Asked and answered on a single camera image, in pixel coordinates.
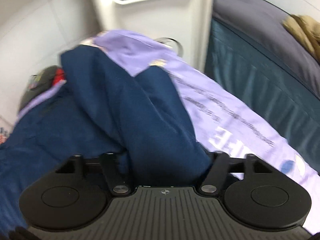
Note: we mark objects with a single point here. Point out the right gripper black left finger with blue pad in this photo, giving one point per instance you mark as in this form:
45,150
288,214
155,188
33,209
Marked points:
115,181

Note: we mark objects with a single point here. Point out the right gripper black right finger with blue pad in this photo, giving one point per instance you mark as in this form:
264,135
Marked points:
216,175

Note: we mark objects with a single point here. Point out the navy blue jacket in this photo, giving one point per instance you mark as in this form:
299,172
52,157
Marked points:
102,108

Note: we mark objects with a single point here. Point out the lavender floral bed sheet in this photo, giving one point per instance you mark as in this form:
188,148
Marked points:
220,120

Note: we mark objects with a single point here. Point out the dark round stool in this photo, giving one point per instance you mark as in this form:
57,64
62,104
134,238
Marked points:
40,83

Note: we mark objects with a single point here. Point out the grey mattress teal skirt bed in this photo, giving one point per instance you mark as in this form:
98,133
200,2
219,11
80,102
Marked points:
252,56

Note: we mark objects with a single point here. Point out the white machine with knobs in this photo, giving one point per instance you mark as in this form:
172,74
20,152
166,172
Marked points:
183,24

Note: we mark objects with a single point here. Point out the olive green blanket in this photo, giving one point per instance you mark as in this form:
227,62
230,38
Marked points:
305,30

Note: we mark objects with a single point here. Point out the printed wall poster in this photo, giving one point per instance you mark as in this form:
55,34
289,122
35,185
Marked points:
5,130

